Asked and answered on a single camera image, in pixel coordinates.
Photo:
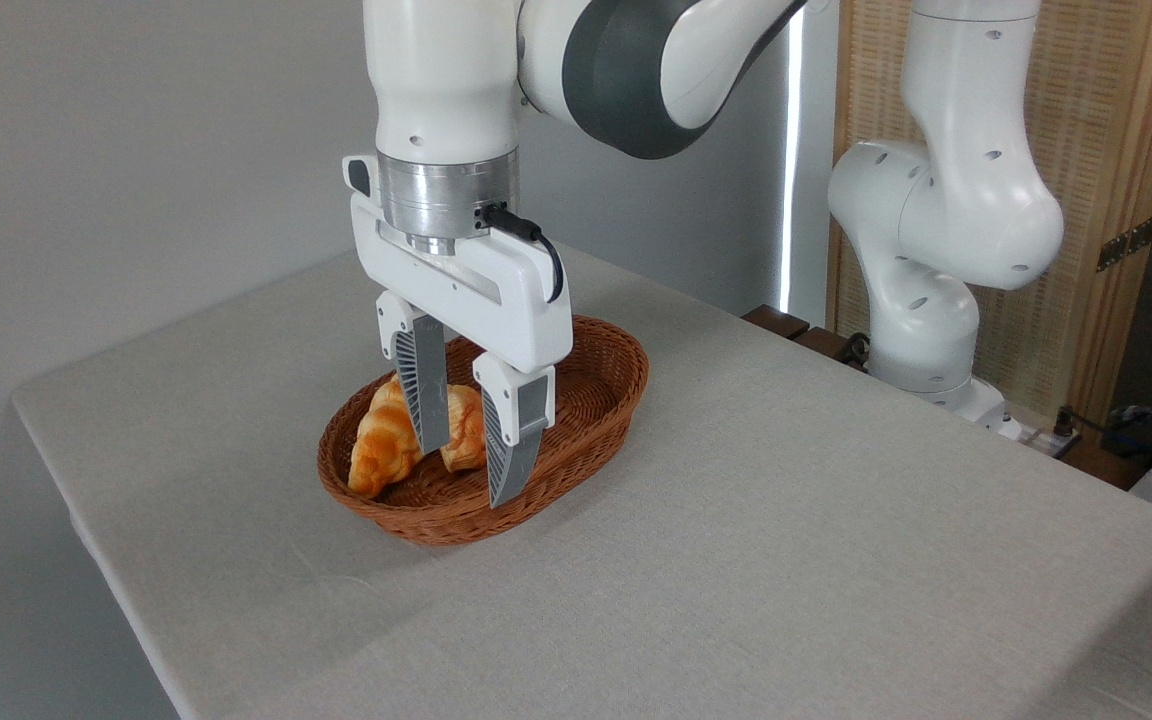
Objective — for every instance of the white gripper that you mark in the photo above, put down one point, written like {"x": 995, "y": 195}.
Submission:
{"x": 496, "y": 290}

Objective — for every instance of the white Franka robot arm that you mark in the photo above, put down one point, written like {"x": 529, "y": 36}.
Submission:
{"x": 436, "y": 80}

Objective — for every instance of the golden croissant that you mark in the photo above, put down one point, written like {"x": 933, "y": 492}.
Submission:
{"x": 386, "y": 440}

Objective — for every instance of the brown wicker basket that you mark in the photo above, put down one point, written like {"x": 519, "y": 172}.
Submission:
{"x": 586, "y": 400}

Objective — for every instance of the grey tablecloth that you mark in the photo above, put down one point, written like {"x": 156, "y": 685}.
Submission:
{"x": 736, "y": 560}

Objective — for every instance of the dark brown wooden block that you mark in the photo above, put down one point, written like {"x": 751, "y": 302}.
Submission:
{"x": 786, "y": 325}

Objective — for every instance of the white power strip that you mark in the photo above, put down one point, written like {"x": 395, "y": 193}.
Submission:
{"x": 1048, "y": 441}

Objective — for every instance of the dark metal hinge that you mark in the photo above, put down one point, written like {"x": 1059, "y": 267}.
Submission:
{"x": 1126, "y": 243}

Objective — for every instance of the bamboo wooden screen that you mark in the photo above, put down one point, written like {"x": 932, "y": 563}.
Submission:
{"x": 1096, "y": 130}

